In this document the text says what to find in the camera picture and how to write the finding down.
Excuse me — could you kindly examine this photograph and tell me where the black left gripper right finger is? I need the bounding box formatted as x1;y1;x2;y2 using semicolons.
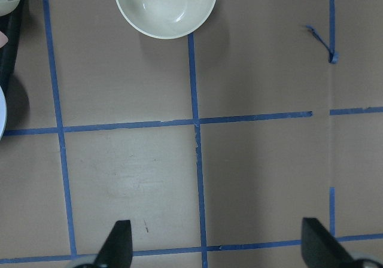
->
301;218;354;268

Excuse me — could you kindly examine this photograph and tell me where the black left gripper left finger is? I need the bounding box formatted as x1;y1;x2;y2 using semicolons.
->
95;220;132;268

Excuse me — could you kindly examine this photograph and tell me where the light blue plate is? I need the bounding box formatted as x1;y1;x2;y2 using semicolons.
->
0;88;7;138

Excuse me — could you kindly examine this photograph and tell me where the pink plate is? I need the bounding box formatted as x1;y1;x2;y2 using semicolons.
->
0;32;8;48

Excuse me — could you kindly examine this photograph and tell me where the black plate rack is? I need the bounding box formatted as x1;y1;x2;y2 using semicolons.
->
1;0;25;90

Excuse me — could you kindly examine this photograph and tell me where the small cream plate in rack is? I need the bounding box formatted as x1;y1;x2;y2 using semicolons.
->
0;0;20;17

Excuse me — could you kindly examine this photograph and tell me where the loose blue tape strip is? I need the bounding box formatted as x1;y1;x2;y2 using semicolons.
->
305;25;339;64

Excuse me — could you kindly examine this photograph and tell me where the cream ceramic bowl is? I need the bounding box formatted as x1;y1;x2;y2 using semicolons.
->
115;0;216;39

